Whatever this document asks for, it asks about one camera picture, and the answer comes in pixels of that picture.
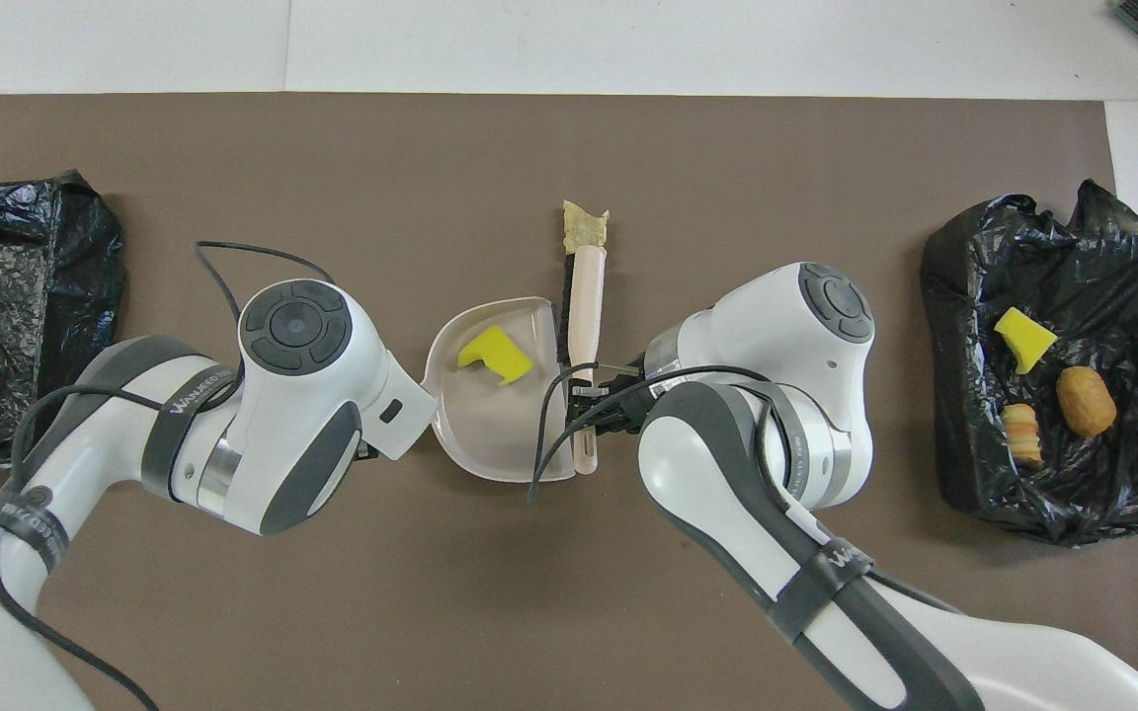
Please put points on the open black bag-lined bin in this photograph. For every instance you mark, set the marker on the open black bag-lined bin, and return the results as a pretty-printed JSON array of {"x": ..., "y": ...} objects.
[{"x": 1122, "y": 296}]

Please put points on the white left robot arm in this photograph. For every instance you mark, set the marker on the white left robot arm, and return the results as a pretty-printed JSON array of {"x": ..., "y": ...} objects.
[{"x": 302, "y": 415}]

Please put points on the green and yellow sponge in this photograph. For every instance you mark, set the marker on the green and yellow sponge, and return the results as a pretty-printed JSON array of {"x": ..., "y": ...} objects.
[{"x": 1023, "y": 338}]

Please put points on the beige plastic dustpan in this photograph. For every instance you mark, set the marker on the beige plastic dustpan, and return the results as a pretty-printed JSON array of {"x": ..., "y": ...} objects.
[{"x": 490, "y": 425}]

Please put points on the pale yellow toy pastry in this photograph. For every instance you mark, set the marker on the pale yellow toy pastry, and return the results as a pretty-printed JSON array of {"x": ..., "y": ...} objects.
[{"x": 1021, "y": 434}]

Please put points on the brown table mat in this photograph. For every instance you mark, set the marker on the brown table mat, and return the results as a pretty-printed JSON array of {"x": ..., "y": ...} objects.
[{"x": 431, "y": 592}]

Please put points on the brown toy bread roll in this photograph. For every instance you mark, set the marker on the brown toy bread roll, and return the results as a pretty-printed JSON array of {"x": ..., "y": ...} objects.
[{"x": 1086, "y": 402}]

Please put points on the taut black bag-lined bin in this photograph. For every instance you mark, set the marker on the taut black bag-lined bin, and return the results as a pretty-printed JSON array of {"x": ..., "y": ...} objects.
[{"x": 26, "y": 326}]

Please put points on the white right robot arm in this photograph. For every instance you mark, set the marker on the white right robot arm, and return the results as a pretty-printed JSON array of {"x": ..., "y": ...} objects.
[{"x": 786, "y": 365}]

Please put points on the pale yellow crinkled chip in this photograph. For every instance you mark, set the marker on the pale yellow crinkled chip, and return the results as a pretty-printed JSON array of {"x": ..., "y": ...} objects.
[{"x": 585, "y": 227}]

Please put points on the beige brush black bristles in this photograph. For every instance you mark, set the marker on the beige brush black bristles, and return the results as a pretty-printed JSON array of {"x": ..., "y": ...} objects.
[{"x": 587, "y": 306}]

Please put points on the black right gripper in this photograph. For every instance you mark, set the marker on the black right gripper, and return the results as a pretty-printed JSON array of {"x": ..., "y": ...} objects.
[{"x": 633, "y": 403}]

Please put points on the notched yellow sponge piece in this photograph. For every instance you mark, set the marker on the notched yellow sponge piece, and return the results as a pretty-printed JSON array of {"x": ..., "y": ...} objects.
[{"x": 498, "y": 354}]

